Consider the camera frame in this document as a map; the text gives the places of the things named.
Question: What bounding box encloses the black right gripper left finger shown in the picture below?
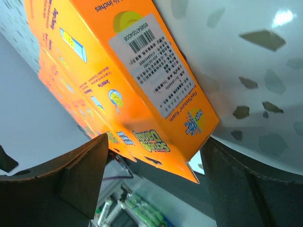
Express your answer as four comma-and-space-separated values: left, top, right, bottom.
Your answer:
0, 134, 109, 227

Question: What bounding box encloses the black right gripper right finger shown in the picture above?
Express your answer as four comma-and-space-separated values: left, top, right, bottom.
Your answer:
201, 138, 303, 227

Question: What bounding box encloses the orange flat pack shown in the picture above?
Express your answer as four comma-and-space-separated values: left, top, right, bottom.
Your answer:
37, 47, 100, 138
24, 0, 219, 183

